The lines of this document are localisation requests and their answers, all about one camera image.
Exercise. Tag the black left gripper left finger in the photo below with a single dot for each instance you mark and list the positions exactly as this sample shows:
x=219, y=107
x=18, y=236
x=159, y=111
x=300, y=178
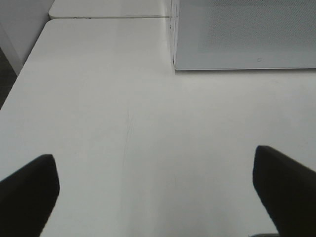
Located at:
x=28, y=197

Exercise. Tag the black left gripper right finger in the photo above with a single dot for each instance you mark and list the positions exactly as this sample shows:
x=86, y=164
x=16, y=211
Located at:
x=287, y=190

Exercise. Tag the white microwave oven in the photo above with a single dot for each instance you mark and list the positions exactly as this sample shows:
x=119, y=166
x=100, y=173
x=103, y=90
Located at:
x=172, y=32

